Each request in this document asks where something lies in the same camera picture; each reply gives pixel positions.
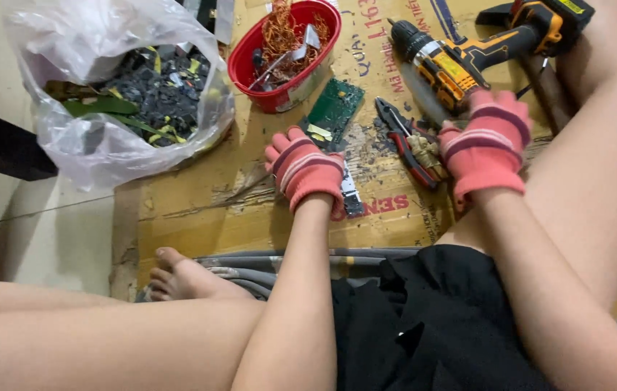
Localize person's left hand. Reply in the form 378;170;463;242
264;126;347;221

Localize red plastic bowl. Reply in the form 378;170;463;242
226;0;342;114

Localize person's leg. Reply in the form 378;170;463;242
0;279;267;391
435;0;617;311

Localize dark wooden handle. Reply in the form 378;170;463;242
519;53;578;136

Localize person's bare foot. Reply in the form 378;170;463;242
148;247;256;303

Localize silver metal scraps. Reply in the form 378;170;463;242
248;24;322;92

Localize person's black shorts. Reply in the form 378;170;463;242
330;244;559;391

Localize person's right hand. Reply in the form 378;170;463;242
438;89;533;213

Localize brown cardboard sheet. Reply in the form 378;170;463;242
109;0;617;330

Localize person's left leg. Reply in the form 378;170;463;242
0;279;267;391

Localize tangle of copper wire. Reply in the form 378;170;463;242
257;0;332;88

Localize silver metal strip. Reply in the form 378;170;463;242
340;160;366;219

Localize red-handled pliers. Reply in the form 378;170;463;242
374;96;450;191

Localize clear plastic bag of scrap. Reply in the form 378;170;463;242
3;0;236;192

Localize beige wound coil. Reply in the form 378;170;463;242
406;134;448;181

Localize green circuit board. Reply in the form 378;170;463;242
299;77;366;153

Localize person's right leg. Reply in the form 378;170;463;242
435;0;617;311

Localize yellow and black cordless drill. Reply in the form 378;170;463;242
387;0;596;129

